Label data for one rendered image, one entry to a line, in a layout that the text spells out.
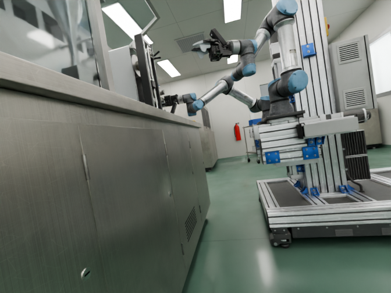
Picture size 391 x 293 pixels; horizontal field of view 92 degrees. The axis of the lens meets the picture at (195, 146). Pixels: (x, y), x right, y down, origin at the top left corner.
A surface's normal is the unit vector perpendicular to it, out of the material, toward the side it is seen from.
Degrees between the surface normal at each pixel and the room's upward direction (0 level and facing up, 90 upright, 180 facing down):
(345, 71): 90
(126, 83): 90
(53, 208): 90
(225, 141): 90
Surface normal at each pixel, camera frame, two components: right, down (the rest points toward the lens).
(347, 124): -0.23, 0.07
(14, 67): 0.97, -0.15
